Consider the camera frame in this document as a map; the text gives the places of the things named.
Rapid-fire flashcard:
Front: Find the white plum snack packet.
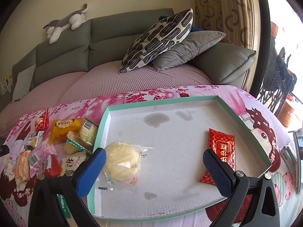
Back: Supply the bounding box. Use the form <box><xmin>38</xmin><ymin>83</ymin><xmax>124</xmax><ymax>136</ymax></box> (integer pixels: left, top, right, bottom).
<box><xmin>59</xmin><ymin>151</ymin><xmax>87</xmax><ymax>176</ymax></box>

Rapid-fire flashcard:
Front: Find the large red snack packet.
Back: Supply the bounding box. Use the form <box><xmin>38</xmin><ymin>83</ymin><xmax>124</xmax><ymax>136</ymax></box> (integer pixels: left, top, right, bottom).
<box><xmin>209</xmin><ymin>128</ymin><xmax>236</xmax><ymax>171</ymax></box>

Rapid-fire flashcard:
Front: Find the round pastry clear wrapper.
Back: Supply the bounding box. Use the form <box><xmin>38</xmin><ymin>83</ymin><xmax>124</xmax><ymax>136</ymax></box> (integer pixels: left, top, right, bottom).
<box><xmin>96</xmin><ymin>140</ymin><xmax>154</xmax><ymax>192</ymax></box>

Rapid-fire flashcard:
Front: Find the pink and red snack bag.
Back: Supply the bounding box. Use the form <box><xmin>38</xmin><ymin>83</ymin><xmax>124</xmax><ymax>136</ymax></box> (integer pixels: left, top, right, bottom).
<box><xmin>28</xmin><ymin>140</ymin><xmax>57</xmax><ymax>178</ymax></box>

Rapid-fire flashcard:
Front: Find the small red chicken snack packet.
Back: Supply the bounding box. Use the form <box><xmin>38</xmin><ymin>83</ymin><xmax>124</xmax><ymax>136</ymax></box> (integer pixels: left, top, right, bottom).
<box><xmin>34</xmin><ymin>109</ymin><xmax>49</xmax><ymax>132</ymax></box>

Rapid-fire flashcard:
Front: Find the green white biscuit packet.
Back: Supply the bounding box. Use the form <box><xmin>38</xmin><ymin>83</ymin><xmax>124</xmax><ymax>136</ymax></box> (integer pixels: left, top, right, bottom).
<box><xmin>57</xmin><ymin>194</ymin><xmax>70</xmax><ymax>219</ymax></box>

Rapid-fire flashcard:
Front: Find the yellow cake packet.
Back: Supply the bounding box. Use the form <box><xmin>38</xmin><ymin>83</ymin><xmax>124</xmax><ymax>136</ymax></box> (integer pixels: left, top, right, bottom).
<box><xmin>49</xmin><ymin>118</ymin><xmax>84</xmax><ymax>144</ymax></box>

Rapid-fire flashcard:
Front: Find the teal shallow cardboard tray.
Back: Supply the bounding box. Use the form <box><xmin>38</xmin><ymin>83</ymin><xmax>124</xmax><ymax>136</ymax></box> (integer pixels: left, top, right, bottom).
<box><xmin>87</xmin><ymin>96</ymin><xmax>271</xmax><ymax>221</ymax></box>

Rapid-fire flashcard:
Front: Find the orange pot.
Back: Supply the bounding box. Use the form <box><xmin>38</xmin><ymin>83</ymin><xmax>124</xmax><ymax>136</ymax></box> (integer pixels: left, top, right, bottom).
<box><xmin>277</xmin><ymin>100</ymin><xmax>295</xmax><ymax>127</ymax></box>

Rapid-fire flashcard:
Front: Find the pink checkered sofa cover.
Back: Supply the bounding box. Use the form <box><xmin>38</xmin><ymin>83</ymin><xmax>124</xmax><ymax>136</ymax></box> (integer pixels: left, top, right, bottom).
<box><xmin>1</xmin><ymin>61</ymin><xmax>211</xmax><ymax>138</ymax></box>

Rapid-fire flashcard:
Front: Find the light grey small cushion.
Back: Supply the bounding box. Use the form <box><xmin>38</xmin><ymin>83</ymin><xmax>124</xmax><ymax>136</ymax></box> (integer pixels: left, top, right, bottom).
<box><xmin>11</xmin><ymin>65</ymin><xmax>35</xmax><ymax>103</ymax></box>

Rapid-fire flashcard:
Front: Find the black folding chair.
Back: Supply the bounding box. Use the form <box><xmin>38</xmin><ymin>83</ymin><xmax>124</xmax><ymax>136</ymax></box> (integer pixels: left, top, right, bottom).
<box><xmin>257</xmin><ymin>22</ymin><xmax>297</xmax><ymax>116</ymax></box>

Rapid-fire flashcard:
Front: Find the grey green sofa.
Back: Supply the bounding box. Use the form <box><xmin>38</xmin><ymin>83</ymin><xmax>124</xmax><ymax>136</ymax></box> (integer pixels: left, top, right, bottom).
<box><xmin>3</xmin><ymin>9</ymin><xmax>256</xmax><ymax>105</ymax></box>

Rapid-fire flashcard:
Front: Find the grey white plush cat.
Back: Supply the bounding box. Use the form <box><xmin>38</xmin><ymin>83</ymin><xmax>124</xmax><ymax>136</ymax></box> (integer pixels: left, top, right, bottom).
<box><xmin>43</xmin><ymin>3</ymin><xmax>88</xmax><ymax>45</ymax></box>

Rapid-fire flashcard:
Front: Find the black white patterned pillow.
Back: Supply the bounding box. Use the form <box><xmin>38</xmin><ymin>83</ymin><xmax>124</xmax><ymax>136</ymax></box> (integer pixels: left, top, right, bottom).
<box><xmin>119</xmin><ymin>8</ymin><xmax>193</xmax><ymax>73</ymax></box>

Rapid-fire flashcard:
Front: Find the blue cloth behind pillows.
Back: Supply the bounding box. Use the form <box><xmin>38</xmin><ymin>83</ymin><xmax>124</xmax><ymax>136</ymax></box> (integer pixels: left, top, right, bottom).
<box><xmin>158</xmin><ymin>15</ymin><xmax>202</xmax><ymax>32</ymax></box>

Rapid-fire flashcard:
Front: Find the brown patterned curtain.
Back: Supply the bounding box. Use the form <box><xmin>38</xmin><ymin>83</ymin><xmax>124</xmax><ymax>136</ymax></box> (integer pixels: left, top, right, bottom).
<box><xmin>195</xmin><ymin>0</ymin><xmax>254</xmax><ymax>49</ymax></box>

